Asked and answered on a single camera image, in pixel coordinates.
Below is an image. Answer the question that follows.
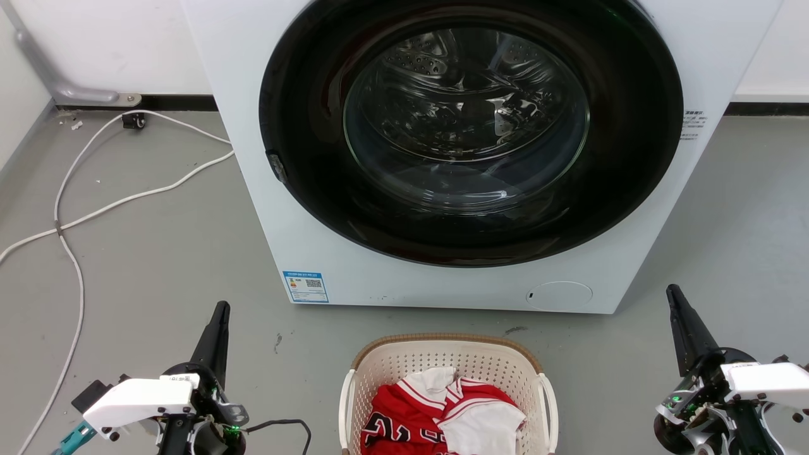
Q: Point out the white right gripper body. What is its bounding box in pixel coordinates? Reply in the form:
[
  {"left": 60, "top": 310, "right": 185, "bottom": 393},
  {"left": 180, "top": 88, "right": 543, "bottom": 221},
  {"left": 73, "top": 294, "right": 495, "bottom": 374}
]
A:
[{"left": 655, "top": 347, "right": 809, "bottom": 423}]

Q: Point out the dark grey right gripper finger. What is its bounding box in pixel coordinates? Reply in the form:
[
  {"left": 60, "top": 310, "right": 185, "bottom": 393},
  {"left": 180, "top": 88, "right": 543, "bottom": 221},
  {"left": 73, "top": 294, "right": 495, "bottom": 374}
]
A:
[{"left": 666, "top": 284, "right": 722, "bottom": 377}]

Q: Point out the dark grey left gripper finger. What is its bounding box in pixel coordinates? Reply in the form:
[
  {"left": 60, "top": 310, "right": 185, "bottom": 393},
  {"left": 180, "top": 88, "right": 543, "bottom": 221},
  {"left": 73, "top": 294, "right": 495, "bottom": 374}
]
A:
[{"left": 189, "top": 301, "right": 231, "bottom": 387}]

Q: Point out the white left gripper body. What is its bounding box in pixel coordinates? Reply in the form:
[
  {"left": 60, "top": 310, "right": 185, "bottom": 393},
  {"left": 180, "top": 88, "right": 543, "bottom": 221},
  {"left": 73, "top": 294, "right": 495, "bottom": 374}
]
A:
[{"left": 71, "top": 362, "right": 250, "bottom": 442}]

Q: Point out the cream plastic laundry basket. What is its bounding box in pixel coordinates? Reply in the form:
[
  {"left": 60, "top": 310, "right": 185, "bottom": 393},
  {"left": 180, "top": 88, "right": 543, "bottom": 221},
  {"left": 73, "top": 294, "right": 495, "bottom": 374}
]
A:
[{"left": 338, "top": 333, "right": 559, "bottom": 455}]

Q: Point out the white front-load washing machine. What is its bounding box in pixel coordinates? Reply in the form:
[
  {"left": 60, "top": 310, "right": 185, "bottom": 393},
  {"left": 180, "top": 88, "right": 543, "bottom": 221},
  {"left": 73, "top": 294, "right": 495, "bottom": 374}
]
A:
[{"left": 180, "top": 0, "right": 784, "bottom": 315}]

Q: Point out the teal plastic connector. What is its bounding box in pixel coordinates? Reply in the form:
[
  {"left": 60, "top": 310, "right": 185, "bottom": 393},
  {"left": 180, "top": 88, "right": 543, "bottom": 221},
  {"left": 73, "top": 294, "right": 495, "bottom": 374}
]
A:
[{"left": 52, "top": 422, "right": 97, "bottom": 455}]

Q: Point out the blue energy label sticker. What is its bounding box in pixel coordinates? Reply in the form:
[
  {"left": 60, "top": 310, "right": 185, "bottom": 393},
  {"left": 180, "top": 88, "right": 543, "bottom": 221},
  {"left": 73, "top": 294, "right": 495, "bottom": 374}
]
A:
[{"left": 282, "top": 271, "right": 330, "bottom": 304}]

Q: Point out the round white filter cover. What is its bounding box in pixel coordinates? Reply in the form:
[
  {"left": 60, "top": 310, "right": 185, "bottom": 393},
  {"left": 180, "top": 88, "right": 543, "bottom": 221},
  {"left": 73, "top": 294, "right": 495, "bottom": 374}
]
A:
[{"left": 526, "top": 281, "right": 593, "bottom": 312}]

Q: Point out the red sports jersey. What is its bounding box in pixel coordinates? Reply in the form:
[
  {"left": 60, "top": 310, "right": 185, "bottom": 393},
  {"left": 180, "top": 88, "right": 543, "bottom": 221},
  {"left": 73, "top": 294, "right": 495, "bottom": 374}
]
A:
[{"left": 360, "top": 377, "right": 520, "bottom": 455}]

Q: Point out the small printed warning label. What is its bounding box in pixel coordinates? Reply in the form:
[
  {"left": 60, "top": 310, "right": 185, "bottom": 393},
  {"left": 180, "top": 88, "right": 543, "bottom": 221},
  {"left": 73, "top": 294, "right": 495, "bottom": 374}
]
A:
[{"left": 680, "top": 109, "right": 707, "bottom": 142}]

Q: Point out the white garment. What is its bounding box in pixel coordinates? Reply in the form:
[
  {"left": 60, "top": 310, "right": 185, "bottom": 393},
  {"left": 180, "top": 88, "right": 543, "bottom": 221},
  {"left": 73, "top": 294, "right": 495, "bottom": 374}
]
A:
[{"left": 404, "top": 367, "right": 527, "bottom": 455}]

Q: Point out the black round washer door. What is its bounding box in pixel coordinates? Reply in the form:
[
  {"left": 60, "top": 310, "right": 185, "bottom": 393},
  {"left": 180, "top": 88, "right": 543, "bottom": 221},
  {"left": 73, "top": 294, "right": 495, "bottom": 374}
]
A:
[{"left": 259, "top": 0, "right": 684, "bottom": 268}]

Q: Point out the steel washer drum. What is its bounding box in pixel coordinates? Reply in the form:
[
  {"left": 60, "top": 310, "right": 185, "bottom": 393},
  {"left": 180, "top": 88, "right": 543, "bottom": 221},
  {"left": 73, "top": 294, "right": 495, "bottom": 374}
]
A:
[{"left": 343, "top": 27, "right": 591, "bottom": 214}]

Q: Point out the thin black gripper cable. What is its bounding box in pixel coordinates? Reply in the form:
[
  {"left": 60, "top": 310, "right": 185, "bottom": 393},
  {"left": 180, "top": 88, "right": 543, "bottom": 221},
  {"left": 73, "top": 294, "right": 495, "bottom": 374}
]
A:
[{"left": 243, "top": 419, "right": 312, "bottom": 455}]

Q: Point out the long looping white cable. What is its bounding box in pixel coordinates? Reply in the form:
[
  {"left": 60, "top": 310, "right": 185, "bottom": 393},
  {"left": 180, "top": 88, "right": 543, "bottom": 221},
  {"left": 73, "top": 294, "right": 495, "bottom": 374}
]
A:
[{"left": 15, "top": 109, "right": 233, "bottom": 455}]

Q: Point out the white power cable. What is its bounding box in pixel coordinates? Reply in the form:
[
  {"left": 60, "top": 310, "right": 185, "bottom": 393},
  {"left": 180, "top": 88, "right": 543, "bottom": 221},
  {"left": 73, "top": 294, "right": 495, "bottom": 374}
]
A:
[{"left": 0, "top": 149, "right": 236, "bottom": 265}]

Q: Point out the grey wall pipe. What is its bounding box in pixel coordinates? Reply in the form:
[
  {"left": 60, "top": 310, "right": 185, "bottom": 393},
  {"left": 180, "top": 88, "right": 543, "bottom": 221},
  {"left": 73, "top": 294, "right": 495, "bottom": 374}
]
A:
[{"left": 0, "top": 0, "right": 143, "bottom": 107}]

